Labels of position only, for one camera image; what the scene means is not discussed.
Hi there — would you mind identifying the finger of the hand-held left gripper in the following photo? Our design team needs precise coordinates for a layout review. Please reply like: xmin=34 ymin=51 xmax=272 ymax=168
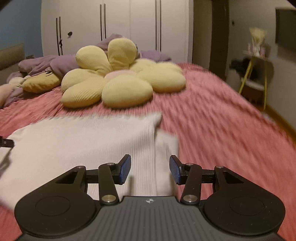
xmin=0 ymin=137 xmax=15 ymax=149

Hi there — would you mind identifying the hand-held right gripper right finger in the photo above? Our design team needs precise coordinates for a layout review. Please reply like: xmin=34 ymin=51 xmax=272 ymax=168
xmin=169 ymin=155 xmax=242 ymax=205

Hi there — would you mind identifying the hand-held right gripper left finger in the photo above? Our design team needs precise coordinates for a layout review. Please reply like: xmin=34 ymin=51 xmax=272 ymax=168
xmin=54 ymin=154 xmax=132 ymax=205

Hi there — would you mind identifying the white ribbed sweater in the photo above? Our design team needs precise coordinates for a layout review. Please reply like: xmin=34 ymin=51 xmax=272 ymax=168
xmin=0 ymin=112 xmax=180 ymax=212

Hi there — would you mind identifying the pink plush rabbit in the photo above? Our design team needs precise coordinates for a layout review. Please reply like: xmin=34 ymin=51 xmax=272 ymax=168
xmin=0 ymin=76 xmax=26 ymax=109

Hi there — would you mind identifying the pink ribbed blanket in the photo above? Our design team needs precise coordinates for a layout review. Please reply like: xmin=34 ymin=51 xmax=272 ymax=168
xmin=0 ymin=62 xmax=296 ymax=241

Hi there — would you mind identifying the small yellow pillow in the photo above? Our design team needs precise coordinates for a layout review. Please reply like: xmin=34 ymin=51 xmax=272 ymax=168
xmin=22 ymin=72 xmax=62 ymax=93

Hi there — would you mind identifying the olive upholstered headboard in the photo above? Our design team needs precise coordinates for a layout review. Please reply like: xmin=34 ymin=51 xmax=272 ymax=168
xmin=0 ymin=43 xmax=25 ymax=70

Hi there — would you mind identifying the purple duvet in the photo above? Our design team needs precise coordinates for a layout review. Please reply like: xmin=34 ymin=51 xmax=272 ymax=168
xmin=7 ymin=34 xmax=172 ymax=107

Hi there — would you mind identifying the yellow flower pillow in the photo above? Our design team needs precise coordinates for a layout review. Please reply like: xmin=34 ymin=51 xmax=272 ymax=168
xmin=60 ymin=38 xmax=187 ymax=109

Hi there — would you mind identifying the yellow-legged side table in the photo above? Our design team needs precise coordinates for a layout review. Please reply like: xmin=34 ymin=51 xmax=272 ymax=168
xmin=238 ymin=54 xmax=275 ymax=112

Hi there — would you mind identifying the white wardrobe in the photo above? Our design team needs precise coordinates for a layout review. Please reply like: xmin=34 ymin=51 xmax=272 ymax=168
xmin=41 ymin=0 xmax=193 ymax=64

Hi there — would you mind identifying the wrapped flower bouquet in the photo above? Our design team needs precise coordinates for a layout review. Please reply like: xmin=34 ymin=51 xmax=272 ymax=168
xmin=247 ymin=27 xmax=267 ymax=57

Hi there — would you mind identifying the wall television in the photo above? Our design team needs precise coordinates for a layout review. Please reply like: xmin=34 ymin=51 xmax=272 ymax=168
xmin=275 ymin=7 xmax=296 ymax=50

